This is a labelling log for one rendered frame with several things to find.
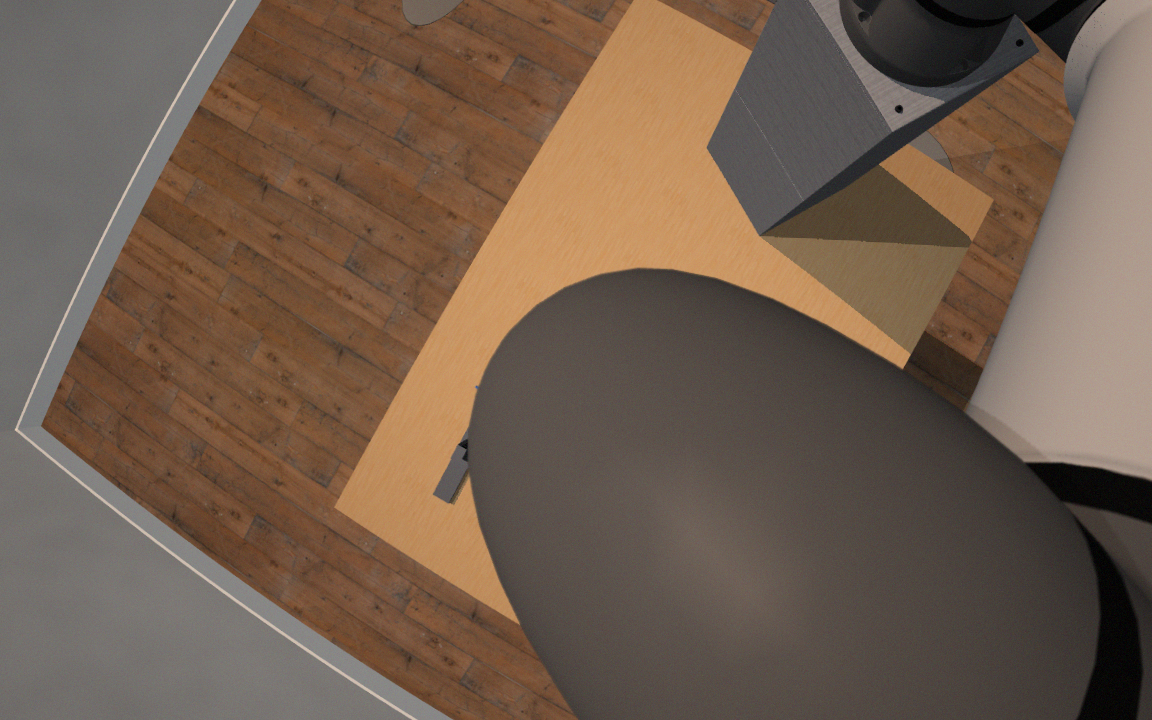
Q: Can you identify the grey metal rack with black port panel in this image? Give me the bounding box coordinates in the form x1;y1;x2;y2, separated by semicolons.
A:
433;429;468;505

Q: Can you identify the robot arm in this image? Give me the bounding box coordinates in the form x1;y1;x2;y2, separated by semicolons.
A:
468;0;1152;720

